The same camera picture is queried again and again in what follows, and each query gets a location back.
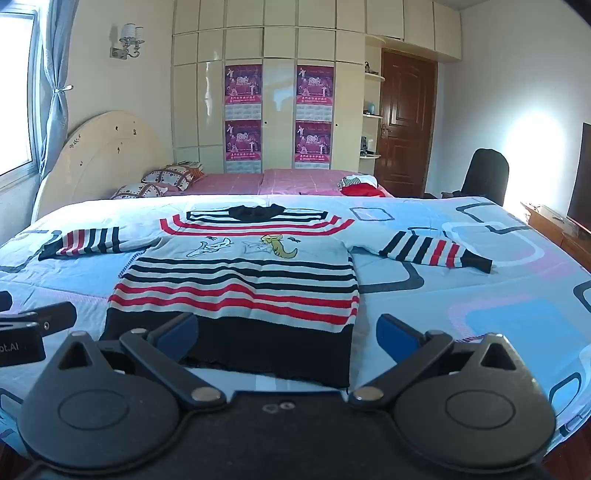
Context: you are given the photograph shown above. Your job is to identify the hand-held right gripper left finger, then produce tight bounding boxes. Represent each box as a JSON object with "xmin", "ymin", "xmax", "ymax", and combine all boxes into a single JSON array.
[{"xmin": 56, "ymin": 313, "xmax": 228, "ymax": 409}]

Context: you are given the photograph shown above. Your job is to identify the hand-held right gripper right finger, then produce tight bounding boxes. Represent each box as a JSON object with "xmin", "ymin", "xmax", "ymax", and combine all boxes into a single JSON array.
[{"xmin": 347, "ymin": 314, "xmax": 520, "ymax": 409}]

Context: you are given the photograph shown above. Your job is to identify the striped knit sweater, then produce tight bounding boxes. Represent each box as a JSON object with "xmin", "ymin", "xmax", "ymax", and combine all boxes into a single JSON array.
[{"xmin": 38, "ymin": 203, "xmax": 494, "ymax": 388}]

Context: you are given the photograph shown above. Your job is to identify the red and white clothes pile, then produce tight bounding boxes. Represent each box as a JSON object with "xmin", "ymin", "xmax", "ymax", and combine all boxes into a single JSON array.
[{"xmin": 337, "ymin": 174, "xmax": 387, "ymax": 197}]

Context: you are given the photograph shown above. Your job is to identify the blue patterned blanket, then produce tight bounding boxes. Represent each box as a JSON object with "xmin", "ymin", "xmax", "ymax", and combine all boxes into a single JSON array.
[{"xmin": 0, "ymin": 194, "xmax": 591, "ymax": 457}]

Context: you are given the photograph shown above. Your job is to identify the cream round headboard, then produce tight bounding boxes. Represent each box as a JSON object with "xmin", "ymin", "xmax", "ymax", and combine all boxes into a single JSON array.
[{"xmin": 36, "ymin": 111, "xmax": 174, "ymax": 217}]

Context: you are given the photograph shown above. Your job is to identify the black chair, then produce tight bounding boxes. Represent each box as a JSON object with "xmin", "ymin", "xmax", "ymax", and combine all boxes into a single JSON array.
[{"xmin": 441, "ymin": 148, "xmax": 509, "ymax": 206}]

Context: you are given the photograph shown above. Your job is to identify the blue curtain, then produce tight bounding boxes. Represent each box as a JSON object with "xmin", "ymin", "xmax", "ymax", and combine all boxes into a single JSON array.
[{"xmin": 34, "ymin": 0, "xmax": 75, "ymax": 179}]

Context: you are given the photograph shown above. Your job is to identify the pink bed sheet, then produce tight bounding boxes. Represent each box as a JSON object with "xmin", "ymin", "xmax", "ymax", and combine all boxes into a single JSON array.
[{"xmin": 185, "ymin": 168, "xmax": 396, "ymax": 199}]

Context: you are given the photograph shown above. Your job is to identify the wooden television cabinet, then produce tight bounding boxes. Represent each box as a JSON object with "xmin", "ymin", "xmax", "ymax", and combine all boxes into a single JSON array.
[{"xmin": 520, "ymin": 202, "xmax": 591, "ymax": 274}]

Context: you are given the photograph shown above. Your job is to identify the window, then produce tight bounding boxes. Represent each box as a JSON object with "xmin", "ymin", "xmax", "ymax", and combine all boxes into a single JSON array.
[{"xmin": 0, "ymin": 11, "xmax": 43, "ymax": 178}]

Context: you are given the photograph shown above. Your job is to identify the brown wooden door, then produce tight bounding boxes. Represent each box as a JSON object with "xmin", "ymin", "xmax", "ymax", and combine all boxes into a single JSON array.
[{"xmin": 379, "ymin": 50, "xmax": 438, "ymax": 198}]

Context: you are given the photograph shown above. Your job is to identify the cream corner shelf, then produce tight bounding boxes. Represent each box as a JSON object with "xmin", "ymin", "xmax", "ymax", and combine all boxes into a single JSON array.
[{"xmin": 358, "ymin": 60, "xmax": 387, "ymax": 160}]

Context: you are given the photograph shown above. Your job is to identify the cream wardrobe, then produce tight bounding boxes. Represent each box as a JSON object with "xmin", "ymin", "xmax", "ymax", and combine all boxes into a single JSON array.
[{"xmin": 171, "ymin": 0, "xmax": 463, "ymax": 175}]

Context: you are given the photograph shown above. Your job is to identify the purple wall poster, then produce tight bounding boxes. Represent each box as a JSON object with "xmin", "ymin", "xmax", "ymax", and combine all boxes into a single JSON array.
[
  {"xmin": 296, "ymin": 65, "xmax": 334, "ymax": 122},
  {"xmin": 294, "ymin": 121, "xmax": 333, "ymax": 171},
  {"xmin": 224, "ymin": 120, "xmax": 262, "ymax": 175},
  {"xmin": 225, "ymin": 65, "xmax": 263, "ymax": 121}
]

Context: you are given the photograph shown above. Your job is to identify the wall lamp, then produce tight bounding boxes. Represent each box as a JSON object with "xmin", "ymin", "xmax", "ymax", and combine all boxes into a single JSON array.
[{"xmin": 109, "ymin": 24, "xmax": 146, "ymax": 60}]

